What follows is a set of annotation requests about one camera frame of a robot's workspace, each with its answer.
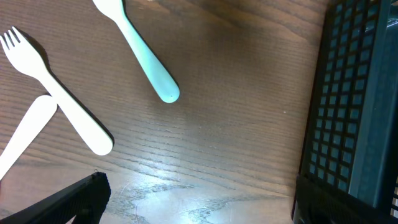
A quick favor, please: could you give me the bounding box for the white plastic fork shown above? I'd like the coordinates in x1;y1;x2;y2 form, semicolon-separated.
1;27;113;156

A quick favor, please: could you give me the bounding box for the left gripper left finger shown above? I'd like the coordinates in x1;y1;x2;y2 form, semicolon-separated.
1;172;111;224

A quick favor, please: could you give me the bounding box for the mint green plastic fork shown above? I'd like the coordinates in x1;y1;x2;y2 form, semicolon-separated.
93;0;180;103

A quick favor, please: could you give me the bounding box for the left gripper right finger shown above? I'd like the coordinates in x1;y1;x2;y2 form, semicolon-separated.
291;175;397;224

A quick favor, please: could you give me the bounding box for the clear plastic basket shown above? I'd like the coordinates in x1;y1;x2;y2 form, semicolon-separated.
390;180;398;218

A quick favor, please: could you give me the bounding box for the black plastic basket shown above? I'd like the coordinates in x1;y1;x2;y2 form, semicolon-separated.
300;0;397;214

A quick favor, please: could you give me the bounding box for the white plastic utensil handle up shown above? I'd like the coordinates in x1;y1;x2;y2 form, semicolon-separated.
1;95;58;179

